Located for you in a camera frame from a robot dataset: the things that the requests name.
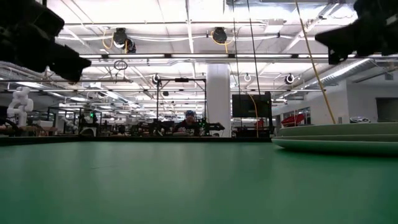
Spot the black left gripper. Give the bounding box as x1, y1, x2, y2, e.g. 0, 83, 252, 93
0, 29, 92, 83

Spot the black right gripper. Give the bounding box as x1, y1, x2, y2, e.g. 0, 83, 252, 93
314, 12, 398, 65

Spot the wooden table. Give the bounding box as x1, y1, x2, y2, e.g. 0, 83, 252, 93
0, 124, 58, 137

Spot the red object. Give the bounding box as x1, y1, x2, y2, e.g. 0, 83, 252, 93
281, 113, 307, 128

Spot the black monitor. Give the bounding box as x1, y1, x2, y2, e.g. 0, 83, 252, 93
231, 91, 273, 118

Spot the white square pillar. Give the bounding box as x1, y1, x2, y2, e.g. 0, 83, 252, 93
206, 63, 231, 138

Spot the person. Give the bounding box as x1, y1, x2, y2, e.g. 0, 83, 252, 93
173, 110, 202, 137

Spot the green table mat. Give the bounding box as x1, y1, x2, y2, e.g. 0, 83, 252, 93
0, 141, 398, 224

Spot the silver ventilation duct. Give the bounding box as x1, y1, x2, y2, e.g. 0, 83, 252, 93
303, 58, 380, 90

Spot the long yellow cable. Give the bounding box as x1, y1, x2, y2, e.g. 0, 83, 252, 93
294, 0, 336, 124

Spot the hanging black cable loop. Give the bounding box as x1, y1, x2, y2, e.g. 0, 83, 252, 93
113, 59, 128, 71

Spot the black workstation frame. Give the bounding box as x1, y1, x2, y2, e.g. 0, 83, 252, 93
46, 107, 103, 137

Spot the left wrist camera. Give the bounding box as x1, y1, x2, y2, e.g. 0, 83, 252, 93
0, 0, 65, 40

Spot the black metal frame rig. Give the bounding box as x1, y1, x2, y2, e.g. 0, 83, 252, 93
156, 77, 208, 138

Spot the thin yellow cable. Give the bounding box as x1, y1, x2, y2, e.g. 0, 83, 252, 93
248, 93, 259, 138

